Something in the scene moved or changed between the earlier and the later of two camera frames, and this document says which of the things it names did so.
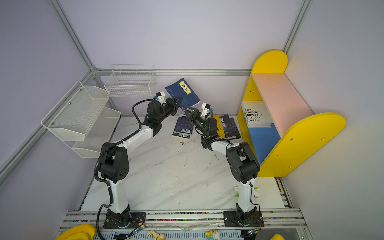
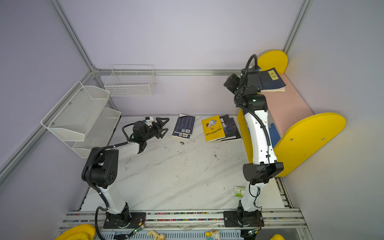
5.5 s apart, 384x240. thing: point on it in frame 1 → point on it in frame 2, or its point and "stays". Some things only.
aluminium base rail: x=196 y=225 stays
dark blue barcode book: x=183 y=127 stays
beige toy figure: x=157 y=236 stays
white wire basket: x=131 y=80 stays
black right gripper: x=195 y=118 → x=230 y=81
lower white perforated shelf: x=99 y=133 stays
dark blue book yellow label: x=181 y=89 → x=271 y=81
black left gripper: x=171 y=102 → x=159 y=128
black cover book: x=229 y=127 stays
